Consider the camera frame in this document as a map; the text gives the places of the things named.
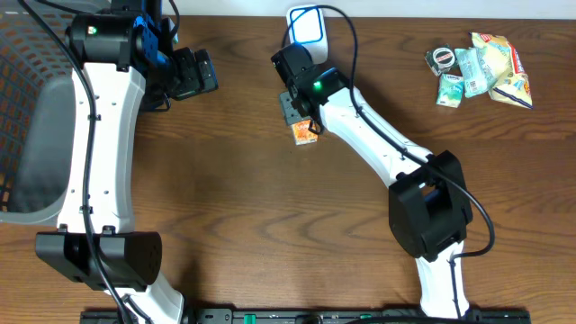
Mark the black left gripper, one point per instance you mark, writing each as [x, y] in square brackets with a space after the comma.
[196, 81]

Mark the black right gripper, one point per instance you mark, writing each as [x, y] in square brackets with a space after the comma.
[286, 110]

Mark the small orange snack packet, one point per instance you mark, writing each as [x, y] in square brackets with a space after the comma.
[303, 132]

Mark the teal tissue pack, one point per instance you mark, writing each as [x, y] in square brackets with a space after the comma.
[450, 91]

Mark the teal snack wrapper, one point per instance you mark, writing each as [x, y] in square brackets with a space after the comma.
[478, 76]

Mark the large orange wipes pack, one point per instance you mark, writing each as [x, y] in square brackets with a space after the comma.
[509, 82]

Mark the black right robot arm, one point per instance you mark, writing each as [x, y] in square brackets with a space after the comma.
[428, 213]

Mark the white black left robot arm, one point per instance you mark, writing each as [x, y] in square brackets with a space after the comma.
[125, 61]

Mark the white barcode scanner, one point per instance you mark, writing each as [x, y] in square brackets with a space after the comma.
[307, 27]

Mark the grey plastic mesh basket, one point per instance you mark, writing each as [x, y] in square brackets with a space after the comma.
[37, 109]

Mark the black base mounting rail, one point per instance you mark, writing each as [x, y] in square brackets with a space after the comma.
[227, 316]

